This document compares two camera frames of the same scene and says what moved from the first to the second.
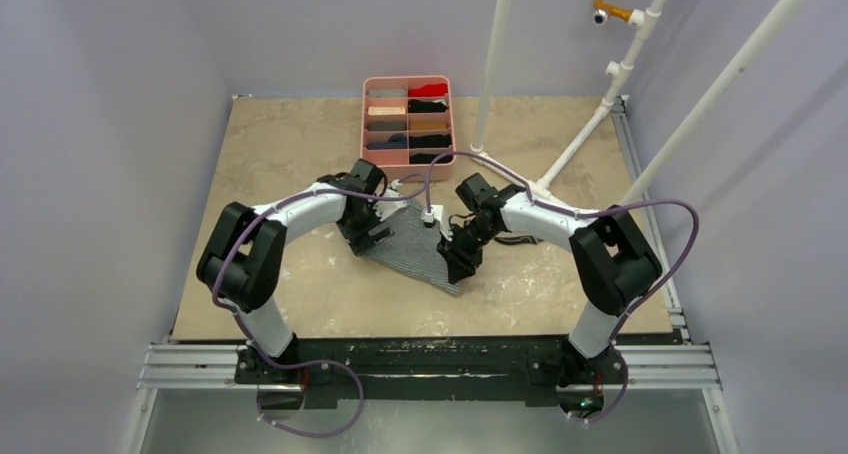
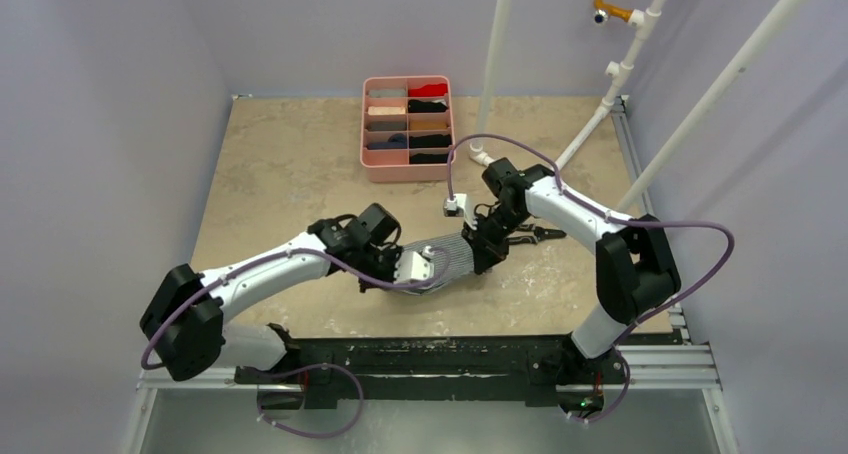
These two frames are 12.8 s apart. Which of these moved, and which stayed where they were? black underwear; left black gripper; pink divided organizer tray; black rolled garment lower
Moved: left black gripper
Stayed: black rolled garment lower; pink divided organizer tray; black underwear
